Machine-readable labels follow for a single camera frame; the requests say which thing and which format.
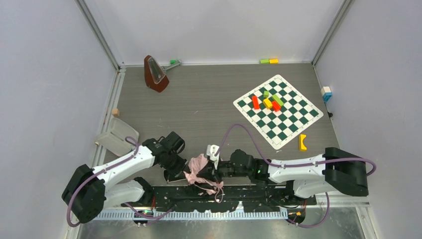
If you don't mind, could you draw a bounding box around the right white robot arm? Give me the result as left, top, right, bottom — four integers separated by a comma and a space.
198, 147, 370, 199

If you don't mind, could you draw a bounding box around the long green block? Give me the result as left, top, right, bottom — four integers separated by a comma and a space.
272, 95, 284, 107

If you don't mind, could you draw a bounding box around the long red block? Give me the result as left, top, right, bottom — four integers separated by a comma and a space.
251, 96, 260, 110

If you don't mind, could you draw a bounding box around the blue and white block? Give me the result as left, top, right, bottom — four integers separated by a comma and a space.
321, 86, 332, 103

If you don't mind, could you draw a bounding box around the brown wooden metronome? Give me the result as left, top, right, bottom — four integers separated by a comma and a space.
144, 55, 169, 93

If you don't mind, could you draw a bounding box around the green white chessboard mat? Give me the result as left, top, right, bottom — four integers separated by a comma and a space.
233, 75, 323, 149

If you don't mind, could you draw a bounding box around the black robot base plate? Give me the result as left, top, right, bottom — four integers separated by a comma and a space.
128, 182, 317, 213

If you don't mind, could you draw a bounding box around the yellow block on chessboard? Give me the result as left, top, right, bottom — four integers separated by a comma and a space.
262, 98, 273, 109

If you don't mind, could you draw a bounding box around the small wooden cube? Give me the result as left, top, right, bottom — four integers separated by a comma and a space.
111, 109, 120, 117

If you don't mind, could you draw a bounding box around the small red block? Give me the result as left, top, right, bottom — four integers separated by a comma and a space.
272, 101, 281, 112

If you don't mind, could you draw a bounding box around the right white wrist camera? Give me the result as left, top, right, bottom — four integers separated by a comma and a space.
206, 144, 220, 169

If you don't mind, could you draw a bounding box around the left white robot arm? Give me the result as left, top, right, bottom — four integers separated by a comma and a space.
61, 131, 187, 228

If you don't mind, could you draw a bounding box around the pink and black folding umbrella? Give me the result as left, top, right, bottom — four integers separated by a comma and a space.
184, 154, 224, 203

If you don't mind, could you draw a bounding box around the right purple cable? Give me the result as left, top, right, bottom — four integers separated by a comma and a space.
214, 123, 377, 230

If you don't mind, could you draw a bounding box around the yellow block on table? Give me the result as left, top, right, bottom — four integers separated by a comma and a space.
299, 134, 307, 151

